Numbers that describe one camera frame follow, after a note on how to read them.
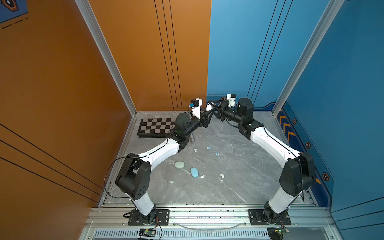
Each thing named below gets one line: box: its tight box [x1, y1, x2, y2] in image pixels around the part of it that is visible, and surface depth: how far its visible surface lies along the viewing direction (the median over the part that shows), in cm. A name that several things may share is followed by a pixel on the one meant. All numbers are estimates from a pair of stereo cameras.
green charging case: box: [174, 161, 185, 169], surface depth 91 cm
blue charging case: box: [190, 167, 199, 178], surface depth 89 cm
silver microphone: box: [189, 133, 196, 143], surface depth 104 cm
